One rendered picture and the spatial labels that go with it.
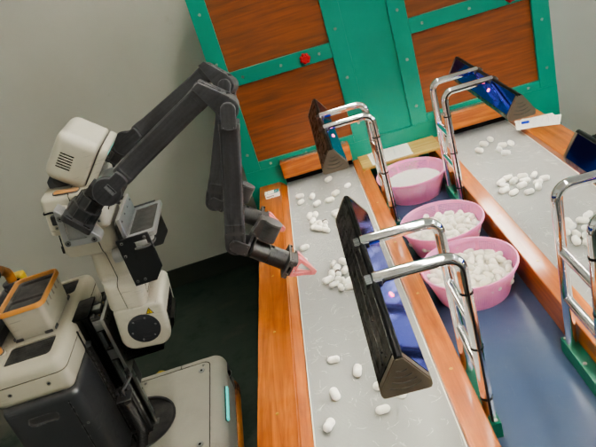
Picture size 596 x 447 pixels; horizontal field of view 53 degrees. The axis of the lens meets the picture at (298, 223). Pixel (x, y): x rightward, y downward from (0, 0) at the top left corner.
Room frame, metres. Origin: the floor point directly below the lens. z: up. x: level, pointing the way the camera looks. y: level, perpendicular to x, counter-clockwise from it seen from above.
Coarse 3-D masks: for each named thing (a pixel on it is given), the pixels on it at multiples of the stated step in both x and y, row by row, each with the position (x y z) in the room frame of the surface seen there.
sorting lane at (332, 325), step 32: (288, 192) 2.37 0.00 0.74; (320, 192) 2.26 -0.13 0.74; (352, 192) 2.17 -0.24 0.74; (320, 256) 1.75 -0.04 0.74; (320, 288) 1.56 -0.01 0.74; (320, 320) 1.40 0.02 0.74; (352, 320) 1.35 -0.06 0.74; (416, 320) 1.26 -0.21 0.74; (320, 352) 1.26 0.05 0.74; (352, 352) 1.22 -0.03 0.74; (320, 384) 1.14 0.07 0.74; (352, 384) 1.11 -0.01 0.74; (320, 416) 1.04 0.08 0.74; (352, 416) 1.01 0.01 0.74; (384, 416) 0.98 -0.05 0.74; (416, 416) 0.96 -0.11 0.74; (448, 416) 0.93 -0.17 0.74
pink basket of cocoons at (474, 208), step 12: (432, 204) 1.81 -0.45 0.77; (444, 204) 1.80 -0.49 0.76; (456, 204) 1.78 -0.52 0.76; (468, 204) 1.74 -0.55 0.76; (408, 216) 1.79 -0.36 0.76; (420, 216) 1.80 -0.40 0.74; (480, 216) 1.67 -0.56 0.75; (480, 228) 1.61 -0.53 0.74; (408, 240) 1.67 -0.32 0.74; (420, 240) 1.60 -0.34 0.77; (432, 240) 1.58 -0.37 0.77; (420, 252) 1.64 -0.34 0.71
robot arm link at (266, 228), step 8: (264, 216) 1.56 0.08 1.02; (256, 224) 1.54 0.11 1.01; (264, 224) 1.53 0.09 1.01; (272, 224) 1.52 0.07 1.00; (280, 224) 1.55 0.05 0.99; (256, 232) 1.54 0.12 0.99; (264, 232) 1.53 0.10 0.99; (272, 232) 1.52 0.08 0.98; (232, 240) 1.52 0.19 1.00; (248, 240) 1.54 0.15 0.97; (264, 240) 1.52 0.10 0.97; (272, 240) 1.53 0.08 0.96; (232, 248) 1.52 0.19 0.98; (240, 248) 1.51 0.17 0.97; (248, 248) 1.51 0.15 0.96
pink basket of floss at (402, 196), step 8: (408, 160) 2.25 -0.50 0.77; (416, 160) 2.24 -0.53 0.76; (432, 160) 2.19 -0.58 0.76; (440, 160) 2.14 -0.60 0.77; (392, 168) 2.24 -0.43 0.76; (416, 168) 2.23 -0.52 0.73; (432, 168) 2.18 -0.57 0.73; (440, 168) 2.14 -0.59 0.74; (440, 176) 2.03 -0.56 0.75; (416, 184) 2.00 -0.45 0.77; (424, 184) 2.00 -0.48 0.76; (432, 184) 2.02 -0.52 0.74; (440, 184) 2.05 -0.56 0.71; (400, 192) 2.03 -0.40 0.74; (408, 192) 2.02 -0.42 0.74; (416, 192) 2.01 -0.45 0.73; (424, 192) 2.01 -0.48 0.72; (432, 192) 2.03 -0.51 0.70; (400, 200) 2.05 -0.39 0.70; (408, 200) 2.03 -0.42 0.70; (416, 200) 2.02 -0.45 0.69; (424, 200) 2.02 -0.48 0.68
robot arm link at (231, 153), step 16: (224, 112) 1.51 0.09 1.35; (224, 128) 1.51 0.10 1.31; (224, 144) 1.54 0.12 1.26; (240, 144) 1.56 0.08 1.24; (224, 160) 1.54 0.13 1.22; (240, 160) 1.55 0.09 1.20; (224, 176) 1.54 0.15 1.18; (240, 176) 1.54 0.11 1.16; (224, 192) 1.54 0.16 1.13; (240, 192) 1.54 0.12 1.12; (224, 208) 1.54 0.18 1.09; (240, 208) 1.53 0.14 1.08; (224, 224) 1.53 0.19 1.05; (240, 224) 1.52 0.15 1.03; (240, 240) 1.52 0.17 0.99
